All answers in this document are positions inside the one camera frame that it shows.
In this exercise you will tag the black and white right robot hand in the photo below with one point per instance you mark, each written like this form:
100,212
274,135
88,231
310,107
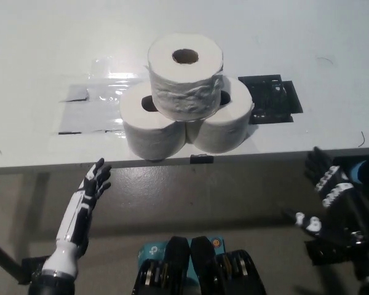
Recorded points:
344,215

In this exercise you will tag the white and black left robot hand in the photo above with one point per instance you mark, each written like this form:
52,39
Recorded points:
75,221

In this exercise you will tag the smooth white toilet paper roll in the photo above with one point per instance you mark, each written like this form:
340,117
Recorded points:
224,132
153,138

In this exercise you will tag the blue round object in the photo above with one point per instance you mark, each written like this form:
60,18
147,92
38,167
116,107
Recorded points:
358,172

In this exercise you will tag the black slanted table leg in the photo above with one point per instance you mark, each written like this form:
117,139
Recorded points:
3,255

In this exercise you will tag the teal tp-link box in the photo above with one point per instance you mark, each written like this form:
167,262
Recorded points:
150,250

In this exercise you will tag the clear plastic sheet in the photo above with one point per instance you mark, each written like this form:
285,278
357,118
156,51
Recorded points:
89,107

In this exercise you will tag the black tape square patch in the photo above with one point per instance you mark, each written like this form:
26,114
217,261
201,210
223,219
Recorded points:
270,101

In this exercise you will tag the small black tape strip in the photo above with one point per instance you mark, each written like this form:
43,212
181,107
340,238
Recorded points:
201,158

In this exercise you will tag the black table frame bracket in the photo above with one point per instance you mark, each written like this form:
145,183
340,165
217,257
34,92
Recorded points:
341,162

